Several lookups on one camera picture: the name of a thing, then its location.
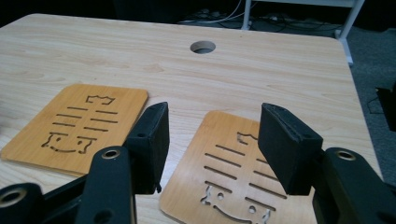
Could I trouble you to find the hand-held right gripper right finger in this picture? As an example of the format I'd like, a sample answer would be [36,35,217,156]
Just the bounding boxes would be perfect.
[258,102,325,197]

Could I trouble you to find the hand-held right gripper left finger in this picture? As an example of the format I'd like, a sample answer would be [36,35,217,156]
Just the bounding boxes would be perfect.
[123,101,171,196]

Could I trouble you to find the orange wooden cut-out coaster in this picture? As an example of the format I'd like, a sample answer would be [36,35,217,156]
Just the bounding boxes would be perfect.
[0,82,149,178]
[159,109,319,224]

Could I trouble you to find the black stand base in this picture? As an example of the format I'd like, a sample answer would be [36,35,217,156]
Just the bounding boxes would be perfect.
[367,79,396,133]

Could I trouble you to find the white metal stand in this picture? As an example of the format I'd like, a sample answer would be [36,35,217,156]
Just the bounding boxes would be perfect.
[240,0,366,67]

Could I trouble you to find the bundle of black cables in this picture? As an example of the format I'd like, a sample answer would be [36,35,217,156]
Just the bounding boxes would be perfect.
[247,12,344,35]

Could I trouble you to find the white floor cable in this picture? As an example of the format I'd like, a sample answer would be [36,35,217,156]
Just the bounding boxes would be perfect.
[178,0,248,26]

